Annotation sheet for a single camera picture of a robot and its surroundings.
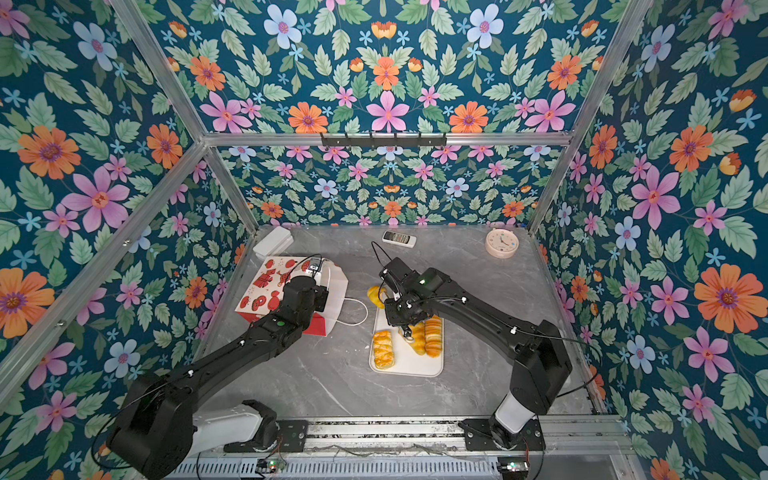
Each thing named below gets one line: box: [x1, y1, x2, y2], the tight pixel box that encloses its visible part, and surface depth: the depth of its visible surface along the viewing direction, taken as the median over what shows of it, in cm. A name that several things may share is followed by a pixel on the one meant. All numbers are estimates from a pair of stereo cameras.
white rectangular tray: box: [369, 307, 445, 377], surface depth 88 cm
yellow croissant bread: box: [374, 330, 395, 369], surface depth 86 cm
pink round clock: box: [485, 228, 520, 259], surface depth 113 cm
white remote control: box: [382, 230, 417, 249], surface depth 117 cm
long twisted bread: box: [425, 315, 442, 358], surface depth 90 cm
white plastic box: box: [252, 226, 294, 260], surface depth 113 cm
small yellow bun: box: [367, 285, 386, 309], surface depth 92 cm
